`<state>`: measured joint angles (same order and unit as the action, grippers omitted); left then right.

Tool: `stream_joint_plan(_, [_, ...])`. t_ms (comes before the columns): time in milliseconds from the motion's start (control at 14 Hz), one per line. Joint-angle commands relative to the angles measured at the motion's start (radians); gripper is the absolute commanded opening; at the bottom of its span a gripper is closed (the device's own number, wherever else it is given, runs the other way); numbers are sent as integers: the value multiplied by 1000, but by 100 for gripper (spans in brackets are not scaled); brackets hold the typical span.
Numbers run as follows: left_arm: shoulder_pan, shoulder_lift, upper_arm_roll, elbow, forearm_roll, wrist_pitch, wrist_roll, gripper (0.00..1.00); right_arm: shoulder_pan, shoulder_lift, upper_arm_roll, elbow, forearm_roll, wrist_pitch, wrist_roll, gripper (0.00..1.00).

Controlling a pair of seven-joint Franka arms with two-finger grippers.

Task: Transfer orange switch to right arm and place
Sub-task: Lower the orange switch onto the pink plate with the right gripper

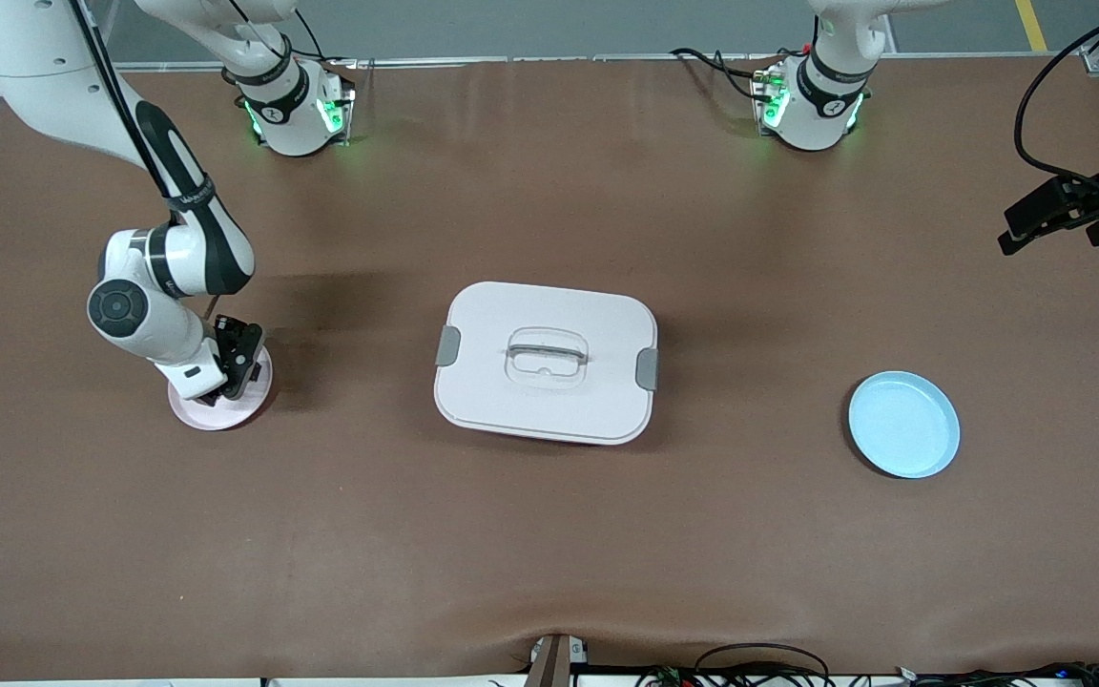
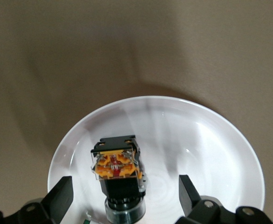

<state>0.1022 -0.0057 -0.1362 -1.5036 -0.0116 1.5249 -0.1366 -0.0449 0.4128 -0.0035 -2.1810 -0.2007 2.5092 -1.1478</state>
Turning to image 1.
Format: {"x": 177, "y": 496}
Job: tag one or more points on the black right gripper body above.
{"x": 236, "y": 352}

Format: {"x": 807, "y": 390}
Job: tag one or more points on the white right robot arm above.
{"x": 44, "y": 57}

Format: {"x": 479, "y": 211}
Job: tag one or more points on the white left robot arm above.
{"x": 817, "y": 114}

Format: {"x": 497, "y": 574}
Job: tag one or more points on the pink round plate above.
{"x": 225, "y": 415}

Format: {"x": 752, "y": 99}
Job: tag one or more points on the grey box clip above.
{"x": 447, "y": 345}
{"x": 647, "y": 369}

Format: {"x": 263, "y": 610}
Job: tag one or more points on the light blue round plate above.
{"x": 902, "y": 425}

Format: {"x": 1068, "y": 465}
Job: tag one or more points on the white lidded storage box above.
{"x": 549, "y": 401}

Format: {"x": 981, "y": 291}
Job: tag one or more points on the brown camera mount post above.
{"x": 549, "y": 663}

